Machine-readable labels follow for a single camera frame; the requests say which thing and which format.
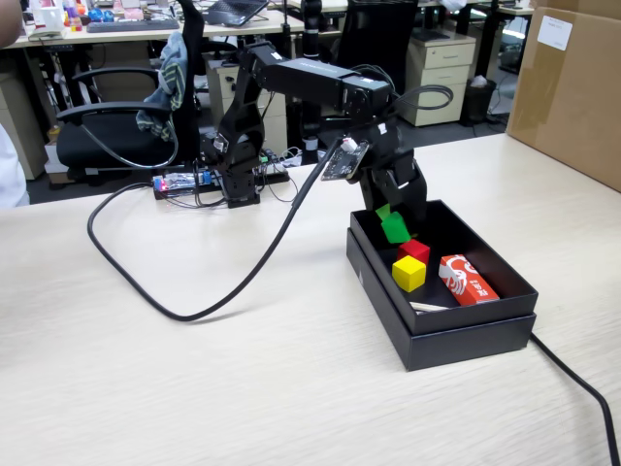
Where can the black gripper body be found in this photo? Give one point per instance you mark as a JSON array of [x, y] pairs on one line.
[[388, 145]]

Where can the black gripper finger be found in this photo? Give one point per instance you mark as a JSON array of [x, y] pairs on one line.
[[415, 194], [377, 194]]

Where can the green cube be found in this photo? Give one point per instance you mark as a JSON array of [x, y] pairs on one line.
[[395, 228]]

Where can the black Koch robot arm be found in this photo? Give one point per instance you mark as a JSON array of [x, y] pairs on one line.
[[301, 77]]

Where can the person forearm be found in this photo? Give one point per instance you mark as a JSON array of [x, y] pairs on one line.
[[9, 22]]

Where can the black cardboard box tray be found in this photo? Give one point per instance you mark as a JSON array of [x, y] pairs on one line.
[[478, 313]]

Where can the black rectangular box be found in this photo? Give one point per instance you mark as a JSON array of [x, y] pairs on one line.
[[466, 344]]

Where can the large brown cardboard box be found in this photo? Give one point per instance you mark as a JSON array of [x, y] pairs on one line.
[[572, 107]]

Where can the red cube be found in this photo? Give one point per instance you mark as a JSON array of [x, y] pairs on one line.
[[415, 251]]

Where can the yellow cube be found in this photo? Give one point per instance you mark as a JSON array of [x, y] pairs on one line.
[[409, 273]]

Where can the black trash bin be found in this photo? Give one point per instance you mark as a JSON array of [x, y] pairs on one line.
[[478, 99]]

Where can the red and white carton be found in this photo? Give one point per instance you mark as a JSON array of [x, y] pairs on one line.
[[466, 281]]

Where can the black mesh office chair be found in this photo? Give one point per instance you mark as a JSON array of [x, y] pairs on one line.
[[373, 39]]

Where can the black cylindrical stand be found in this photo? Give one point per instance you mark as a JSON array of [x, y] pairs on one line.
[[311, 22]]

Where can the robot controller board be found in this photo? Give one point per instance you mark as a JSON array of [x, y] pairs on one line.
[[182, 183]]

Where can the white label sticker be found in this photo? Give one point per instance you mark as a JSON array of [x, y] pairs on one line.
[[554, 33]]

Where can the black laptop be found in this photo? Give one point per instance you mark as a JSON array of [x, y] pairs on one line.
[[235, 10]]

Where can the beige office desk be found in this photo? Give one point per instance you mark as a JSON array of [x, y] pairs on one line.
[[204, 30]]

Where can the blue striped cloth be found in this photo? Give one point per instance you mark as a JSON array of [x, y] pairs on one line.
[[167, 82]]

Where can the black office chair with armrests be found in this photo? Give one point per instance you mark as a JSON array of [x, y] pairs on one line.
[[107, 131]]

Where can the black keyboard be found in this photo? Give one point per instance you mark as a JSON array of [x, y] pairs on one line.
[[131, 25]]

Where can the person white shirt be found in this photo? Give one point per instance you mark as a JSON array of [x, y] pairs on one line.
[[10, 170]]

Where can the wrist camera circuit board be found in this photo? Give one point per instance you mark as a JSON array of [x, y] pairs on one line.
[[345, 162]]

